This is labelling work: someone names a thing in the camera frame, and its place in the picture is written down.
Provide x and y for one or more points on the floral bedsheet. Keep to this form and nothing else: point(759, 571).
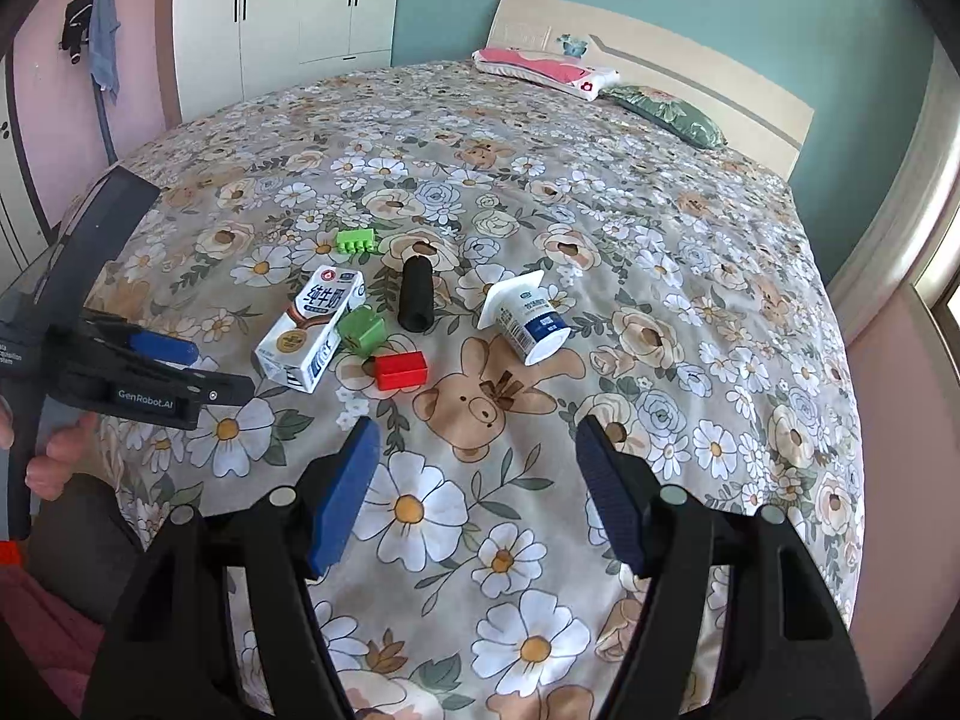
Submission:
point(600, 240)

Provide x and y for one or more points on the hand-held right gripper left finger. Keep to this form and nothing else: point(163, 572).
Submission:
point(343, 499)

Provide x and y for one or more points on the window frame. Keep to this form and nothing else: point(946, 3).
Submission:
point(937, 277)

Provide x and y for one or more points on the red cloth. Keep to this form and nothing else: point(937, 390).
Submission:
point(41, 630)

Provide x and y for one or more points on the grey cloth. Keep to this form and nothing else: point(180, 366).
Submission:
point(82, 547)

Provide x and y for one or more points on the black foam cylinder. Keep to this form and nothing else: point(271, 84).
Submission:
point(416, 296)

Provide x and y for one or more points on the pink white pillow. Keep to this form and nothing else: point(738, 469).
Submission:
point(540, 64)

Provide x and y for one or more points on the cream wardrobe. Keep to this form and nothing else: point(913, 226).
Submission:
point(285, 7)

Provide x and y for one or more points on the green cube block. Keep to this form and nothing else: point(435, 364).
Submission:
point(363, 331)

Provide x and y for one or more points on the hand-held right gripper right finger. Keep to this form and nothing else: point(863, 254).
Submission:
point(611, 499)

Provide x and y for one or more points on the blue hanging garment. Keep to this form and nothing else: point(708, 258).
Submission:
point(105, 30)

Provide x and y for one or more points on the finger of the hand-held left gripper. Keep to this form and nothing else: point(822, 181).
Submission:
point(225, 388)
point(165, 349)

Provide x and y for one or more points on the green toothed plastic block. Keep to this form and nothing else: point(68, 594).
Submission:
point(357, 241)

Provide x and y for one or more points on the black hanging bag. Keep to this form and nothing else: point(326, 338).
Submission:
point(76, 26)

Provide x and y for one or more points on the person's left hand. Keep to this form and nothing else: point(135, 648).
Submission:
point(64, 457)

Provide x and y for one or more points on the grey coat stand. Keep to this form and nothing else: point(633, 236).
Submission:
point(106, 127)

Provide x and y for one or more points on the green floral pillow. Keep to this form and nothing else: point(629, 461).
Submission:
point(667, 114)

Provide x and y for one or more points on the red plastic block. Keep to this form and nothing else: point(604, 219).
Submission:
point(400, 371)

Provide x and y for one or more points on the white brown milk carton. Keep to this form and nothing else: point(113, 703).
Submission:
point(307, 330)

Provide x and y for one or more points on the white blue yogurt cup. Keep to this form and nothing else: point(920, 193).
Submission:
point(525, 319)

